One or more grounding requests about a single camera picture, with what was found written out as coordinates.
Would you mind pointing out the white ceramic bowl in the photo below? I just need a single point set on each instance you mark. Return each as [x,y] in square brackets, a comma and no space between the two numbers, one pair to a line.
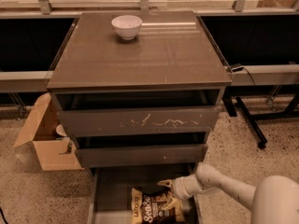
[126,26]

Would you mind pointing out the open cardboard box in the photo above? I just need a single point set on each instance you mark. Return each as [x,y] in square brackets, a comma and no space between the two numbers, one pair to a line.
[54,152]

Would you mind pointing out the brown chip bag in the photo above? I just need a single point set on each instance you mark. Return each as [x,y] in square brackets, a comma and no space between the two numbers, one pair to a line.
[146,208]

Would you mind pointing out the black table leg frame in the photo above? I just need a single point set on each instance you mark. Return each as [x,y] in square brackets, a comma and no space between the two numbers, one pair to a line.
[289,112]

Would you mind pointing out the black power adapter with cable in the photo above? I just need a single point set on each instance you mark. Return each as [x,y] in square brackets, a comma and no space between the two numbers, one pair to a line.
[240,75]

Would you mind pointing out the grey drawer cabinet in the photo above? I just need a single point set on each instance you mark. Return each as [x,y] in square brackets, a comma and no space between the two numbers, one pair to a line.
[172,52]

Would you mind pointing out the middle grey drawer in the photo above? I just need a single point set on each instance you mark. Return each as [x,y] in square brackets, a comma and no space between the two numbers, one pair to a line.
[144,149]

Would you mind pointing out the grey drawer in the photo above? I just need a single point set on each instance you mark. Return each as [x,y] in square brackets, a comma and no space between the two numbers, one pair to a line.
[112,187]
[144,149]
[92,113]

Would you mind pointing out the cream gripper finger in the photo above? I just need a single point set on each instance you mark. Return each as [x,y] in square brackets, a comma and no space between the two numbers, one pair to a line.
[166,183]
[172,202]

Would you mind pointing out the top grey drawer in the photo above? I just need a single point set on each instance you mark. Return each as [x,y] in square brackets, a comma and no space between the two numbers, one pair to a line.
[92,113]

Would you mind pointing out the bottom grey drawer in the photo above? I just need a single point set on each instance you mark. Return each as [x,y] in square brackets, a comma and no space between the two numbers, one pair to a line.
[112,187]

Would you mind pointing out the white cup in box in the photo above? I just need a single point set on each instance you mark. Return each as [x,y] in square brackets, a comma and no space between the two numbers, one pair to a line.
[60,130]

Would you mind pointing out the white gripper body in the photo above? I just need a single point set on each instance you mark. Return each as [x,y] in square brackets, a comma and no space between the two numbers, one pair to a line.
[179,188]

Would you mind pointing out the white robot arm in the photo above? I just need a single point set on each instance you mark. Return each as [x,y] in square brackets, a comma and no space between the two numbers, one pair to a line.
[274,201]

